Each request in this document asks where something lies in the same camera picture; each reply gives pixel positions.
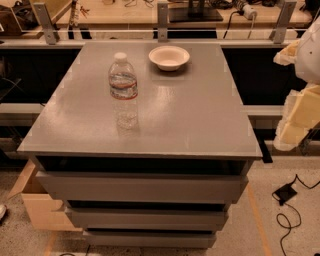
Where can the cardboard box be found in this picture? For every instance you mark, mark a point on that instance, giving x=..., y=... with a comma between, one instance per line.
x=45, y=213

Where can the right metal bracket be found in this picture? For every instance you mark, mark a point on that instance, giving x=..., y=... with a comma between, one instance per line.
x=278, y=33

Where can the middle metal bracket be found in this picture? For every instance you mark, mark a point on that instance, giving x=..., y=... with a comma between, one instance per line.
x=162, y=19

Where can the white power plug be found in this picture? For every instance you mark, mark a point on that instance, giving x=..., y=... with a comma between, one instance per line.
x=249, y=12

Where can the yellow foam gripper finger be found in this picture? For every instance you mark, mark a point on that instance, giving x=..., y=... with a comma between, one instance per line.
x=287, y=55
x=301, y=112

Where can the white bowl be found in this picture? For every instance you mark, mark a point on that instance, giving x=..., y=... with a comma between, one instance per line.
x=169, y=58

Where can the left metal bracket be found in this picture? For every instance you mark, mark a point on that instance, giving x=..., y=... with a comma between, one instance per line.
x=49, y=31

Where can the grey drawer cabinet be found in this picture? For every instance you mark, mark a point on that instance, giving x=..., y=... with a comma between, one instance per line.
x=169, y=181

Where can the black monitor stand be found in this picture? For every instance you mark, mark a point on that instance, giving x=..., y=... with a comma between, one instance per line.
x=195, y=11

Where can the black power adapter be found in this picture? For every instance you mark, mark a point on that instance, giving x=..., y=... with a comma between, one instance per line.
x=284, y=193

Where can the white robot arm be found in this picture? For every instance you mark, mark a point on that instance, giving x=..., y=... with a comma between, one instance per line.
x=307, y=64

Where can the metal bracket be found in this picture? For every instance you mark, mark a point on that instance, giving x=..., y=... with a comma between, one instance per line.
x=278, y=33
x=49, y=31
x=162, y=19

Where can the clear plastic water bottle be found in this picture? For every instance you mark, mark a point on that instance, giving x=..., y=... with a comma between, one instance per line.
x=123, y=89

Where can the white shoe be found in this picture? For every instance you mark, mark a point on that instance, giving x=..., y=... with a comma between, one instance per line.
x=3, y=210

